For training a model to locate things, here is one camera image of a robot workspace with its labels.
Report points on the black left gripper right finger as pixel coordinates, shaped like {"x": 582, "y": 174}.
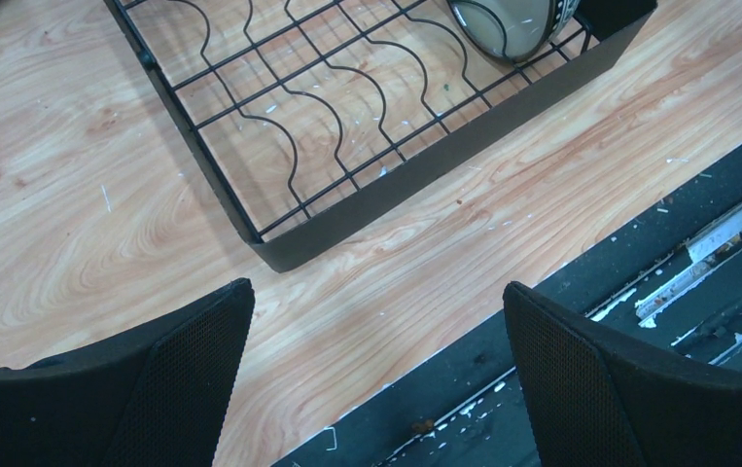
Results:
{"x": 596, "y": 396}

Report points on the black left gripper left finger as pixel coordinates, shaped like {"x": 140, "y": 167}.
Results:
{"x": 154, "y": 395}

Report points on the black wire dish rack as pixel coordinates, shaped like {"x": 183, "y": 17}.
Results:
{"x": 312, "y": 119}

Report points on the blue white patterned bowl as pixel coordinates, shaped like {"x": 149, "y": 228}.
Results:
{"x": 512, "y": 30}

